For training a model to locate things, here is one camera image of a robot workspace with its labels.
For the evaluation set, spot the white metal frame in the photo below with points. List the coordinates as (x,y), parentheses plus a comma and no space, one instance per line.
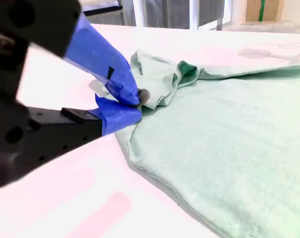
(193,15)

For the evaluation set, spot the pale green T-shirt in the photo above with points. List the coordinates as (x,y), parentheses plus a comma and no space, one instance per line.
(214,148)

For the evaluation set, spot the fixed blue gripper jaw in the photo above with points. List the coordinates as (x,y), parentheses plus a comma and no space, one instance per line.
(115,119)

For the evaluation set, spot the brown cardboard box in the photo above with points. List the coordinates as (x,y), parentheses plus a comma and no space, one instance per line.
(254,10)

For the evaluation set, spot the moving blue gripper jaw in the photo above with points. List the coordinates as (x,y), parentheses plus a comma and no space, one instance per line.
(97,49)

